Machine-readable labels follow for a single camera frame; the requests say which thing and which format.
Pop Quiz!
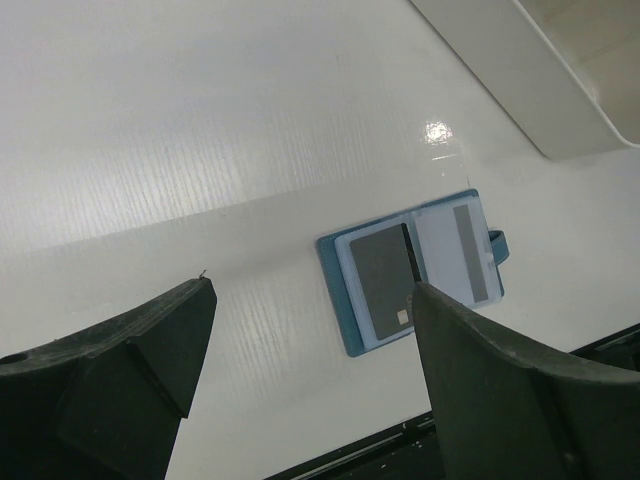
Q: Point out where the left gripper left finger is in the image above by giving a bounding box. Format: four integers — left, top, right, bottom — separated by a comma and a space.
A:
1, 277, 217, 479

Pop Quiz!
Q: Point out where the blue leather card holder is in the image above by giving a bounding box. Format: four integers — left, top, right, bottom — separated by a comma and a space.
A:
316, 189, 510, 358

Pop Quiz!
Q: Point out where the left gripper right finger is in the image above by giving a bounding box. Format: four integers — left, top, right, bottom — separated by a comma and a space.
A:
412, 283, 639, 479

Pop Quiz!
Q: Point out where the white oblong tray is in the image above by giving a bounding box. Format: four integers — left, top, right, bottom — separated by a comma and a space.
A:
415, 1, 639, 160

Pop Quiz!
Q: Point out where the grey magnetic stripe card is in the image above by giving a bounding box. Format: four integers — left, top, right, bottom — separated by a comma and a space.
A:
415, 200, 499, 308

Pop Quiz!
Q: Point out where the black VIP card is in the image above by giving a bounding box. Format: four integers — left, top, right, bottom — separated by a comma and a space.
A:
350, 223, 421, 349

